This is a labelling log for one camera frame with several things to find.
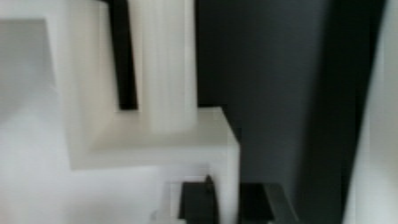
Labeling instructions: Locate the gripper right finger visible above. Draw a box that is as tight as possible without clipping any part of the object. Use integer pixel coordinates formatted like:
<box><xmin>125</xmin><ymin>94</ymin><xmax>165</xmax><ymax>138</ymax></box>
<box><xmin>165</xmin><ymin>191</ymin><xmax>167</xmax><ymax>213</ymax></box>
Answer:
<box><xmin>238</xmin><ymin>183</ymin><xmax>302</xmax><ymax>224</ymax></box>

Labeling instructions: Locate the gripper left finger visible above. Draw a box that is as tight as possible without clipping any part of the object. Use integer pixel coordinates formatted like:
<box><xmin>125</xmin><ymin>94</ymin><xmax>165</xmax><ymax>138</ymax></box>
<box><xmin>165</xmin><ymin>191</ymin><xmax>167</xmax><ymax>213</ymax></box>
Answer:
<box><xmin>178</xmin><ymin>176</ymin><xmax>219</xmax><ymax>224</ymax></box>

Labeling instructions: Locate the white chair seat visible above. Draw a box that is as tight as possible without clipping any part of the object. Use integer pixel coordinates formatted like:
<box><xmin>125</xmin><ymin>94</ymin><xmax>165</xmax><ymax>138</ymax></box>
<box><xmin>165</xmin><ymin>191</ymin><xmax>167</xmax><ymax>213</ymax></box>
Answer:
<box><xmin>0</xmin><ymin>0</ymin><xmax>240</xmax><ymax>224</ymax></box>

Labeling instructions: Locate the white U-shaped fence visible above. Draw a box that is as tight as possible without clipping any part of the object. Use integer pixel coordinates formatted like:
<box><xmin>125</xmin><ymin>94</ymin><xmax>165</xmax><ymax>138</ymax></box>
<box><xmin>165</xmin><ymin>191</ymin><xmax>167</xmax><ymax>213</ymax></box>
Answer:
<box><xmin>343</xmin><ymin>0</ymin><xmax>398</xmax><ymax>224</ymax></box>

